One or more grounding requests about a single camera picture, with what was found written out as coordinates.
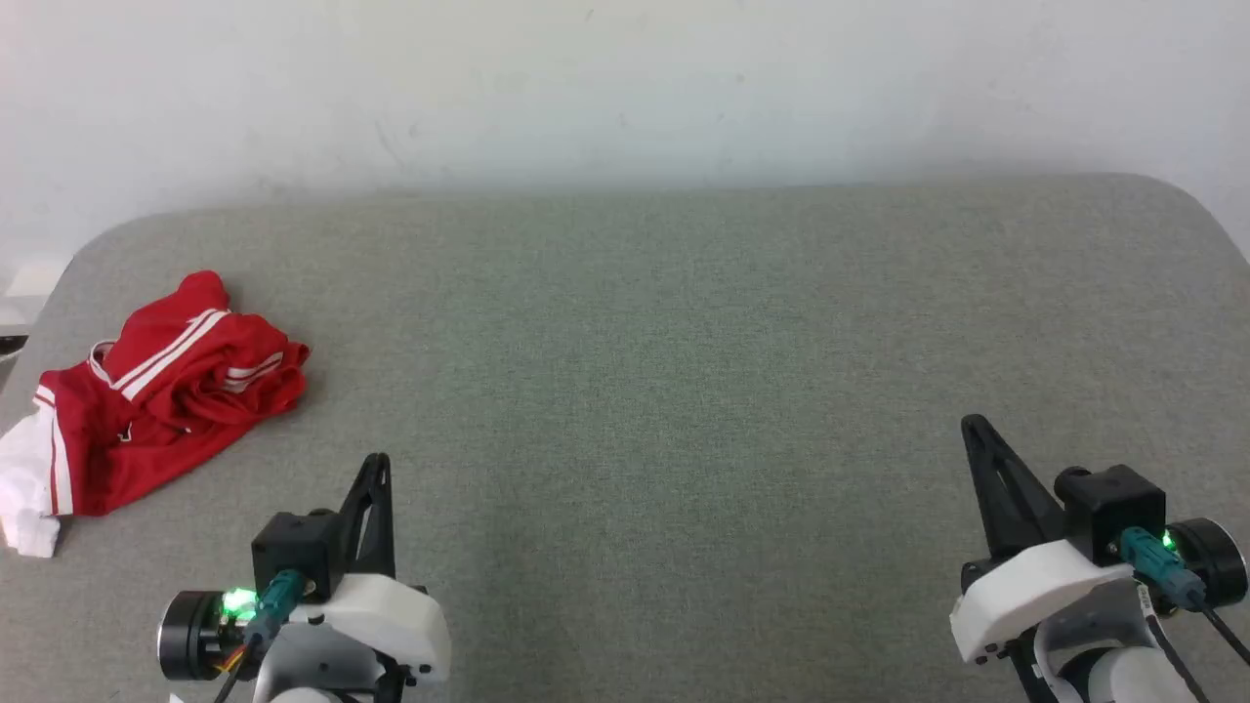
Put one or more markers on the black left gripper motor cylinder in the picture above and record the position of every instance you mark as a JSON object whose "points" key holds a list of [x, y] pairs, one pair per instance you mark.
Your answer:
{"points": [[190, 635]]}

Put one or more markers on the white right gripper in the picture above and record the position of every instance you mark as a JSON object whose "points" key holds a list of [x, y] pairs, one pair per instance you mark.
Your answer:
{"points": [[1016, 596]]}

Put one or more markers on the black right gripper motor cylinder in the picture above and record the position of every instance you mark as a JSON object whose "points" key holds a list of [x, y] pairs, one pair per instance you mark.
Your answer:
{"points": [[1216, 561]]}

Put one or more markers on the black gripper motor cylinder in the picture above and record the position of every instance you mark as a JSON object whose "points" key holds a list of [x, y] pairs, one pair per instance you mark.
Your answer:
{"points": [[190, 635], [1216, 561]]}

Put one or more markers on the grey fabric sofa seat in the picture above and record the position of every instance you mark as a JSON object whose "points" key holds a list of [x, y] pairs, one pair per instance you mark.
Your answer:
{"points": [[664, 391]]}

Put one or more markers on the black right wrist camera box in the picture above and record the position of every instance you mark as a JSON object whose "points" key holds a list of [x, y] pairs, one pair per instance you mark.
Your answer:
{"points": [[1113, 508]]}

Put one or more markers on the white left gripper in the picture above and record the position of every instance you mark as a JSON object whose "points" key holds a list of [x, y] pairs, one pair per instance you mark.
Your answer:
{"points": [[391, 615]]}

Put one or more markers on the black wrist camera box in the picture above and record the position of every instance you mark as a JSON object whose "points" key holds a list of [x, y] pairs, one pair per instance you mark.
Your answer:
{"points": [[1113, 508], [293, 547]]}

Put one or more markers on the red and white shirt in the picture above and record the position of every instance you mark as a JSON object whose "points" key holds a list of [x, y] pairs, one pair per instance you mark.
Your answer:
{"points": [[156, 410]]}

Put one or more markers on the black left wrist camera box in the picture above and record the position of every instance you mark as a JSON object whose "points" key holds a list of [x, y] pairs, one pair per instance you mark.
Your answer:
{"points": [[293, 547]]}

